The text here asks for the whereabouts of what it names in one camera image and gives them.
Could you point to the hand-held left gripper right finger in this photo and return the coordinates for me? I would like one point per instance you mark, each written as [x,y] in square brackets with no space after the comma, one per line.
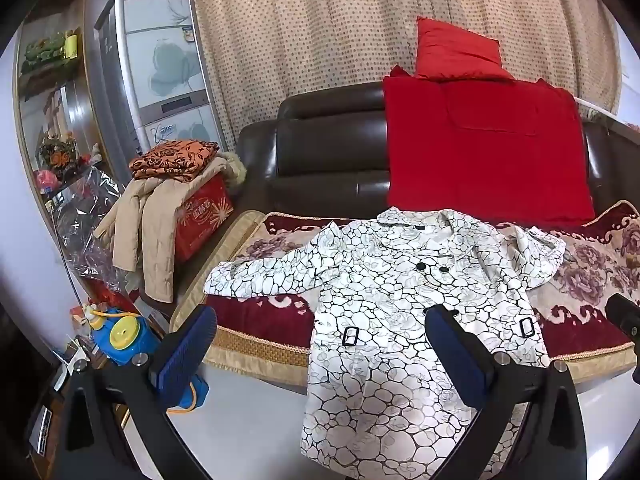
[450,350]

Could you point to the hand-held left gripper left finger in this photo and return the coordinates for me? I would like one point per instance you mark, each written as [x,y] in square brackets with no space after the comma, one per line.
[185,345]

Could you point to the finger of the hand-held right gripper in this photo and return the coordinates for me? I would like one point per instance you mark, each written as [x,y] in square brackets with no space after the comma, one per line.
[625,316]

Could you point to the white black crackle-print coat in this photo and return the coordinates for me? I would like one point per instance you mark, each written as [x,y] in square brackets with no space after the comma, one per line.
[380,310]

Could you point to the blue yellow plastic toy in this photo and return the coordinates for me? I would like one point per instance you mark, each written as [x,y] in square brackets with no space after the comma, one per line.
[130,345]

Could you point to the floral red beige sofa cover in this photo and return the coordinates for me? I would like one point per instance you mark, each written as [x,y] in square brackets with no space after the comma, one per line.
[590,270]

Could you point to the red cardboard box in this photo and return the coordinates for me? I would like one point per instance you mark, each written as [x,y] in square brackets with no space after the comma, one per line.
[205,220]

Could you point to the beige padded jacket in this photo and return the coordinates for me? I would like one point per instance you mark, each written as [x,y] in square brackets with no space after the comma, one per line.
[150,220]

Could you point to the clear plastic wrap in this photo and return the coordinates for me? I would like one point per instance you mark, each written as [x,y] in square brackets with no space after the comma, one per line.
[85,220]

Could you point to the orange black patterned cloth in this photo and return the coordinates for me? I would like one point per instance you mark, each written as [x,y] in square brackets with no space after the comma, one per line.
[172,160]

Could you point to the large red blanket cushion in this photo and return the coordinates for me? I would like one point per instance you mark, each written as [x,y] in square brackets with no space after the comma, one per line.
[475,160]

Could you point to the white ledge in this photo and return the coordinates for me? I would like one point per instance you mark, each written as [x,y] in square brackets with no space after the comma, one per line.
[605,110]

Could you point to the pink round object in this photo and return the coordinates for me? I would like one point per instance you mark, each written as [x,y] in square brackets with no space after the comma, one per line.
[45,179]

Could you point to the dark brown leather sofa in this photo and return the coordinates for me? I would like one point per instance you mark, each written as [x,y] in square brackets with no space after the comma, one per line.
[325,160]

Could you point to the orange flower arrangement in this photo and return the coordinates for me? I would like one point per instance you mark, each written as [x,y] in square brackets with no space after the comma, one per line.
[57,152]

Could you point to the wooden display cabinet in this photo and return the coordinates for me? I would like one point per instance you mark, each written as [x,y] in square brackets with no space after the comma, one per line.
[87,110]

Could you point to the silver standing air conditioner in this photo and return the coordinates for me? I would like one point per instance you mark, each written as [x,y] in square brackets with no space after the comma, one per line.
[165,75]

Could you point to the small red pillow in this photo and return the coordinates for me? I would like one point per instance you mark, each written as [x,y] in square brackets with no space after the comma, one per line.
[455,52]

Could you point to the yellow cup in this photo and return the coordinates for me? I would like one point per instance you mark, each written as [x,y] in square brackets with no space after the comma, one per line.
[72,45]

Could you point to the green ornament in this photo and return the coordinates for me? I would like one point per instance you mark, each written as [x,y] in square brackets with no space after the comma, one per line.
[45,50]

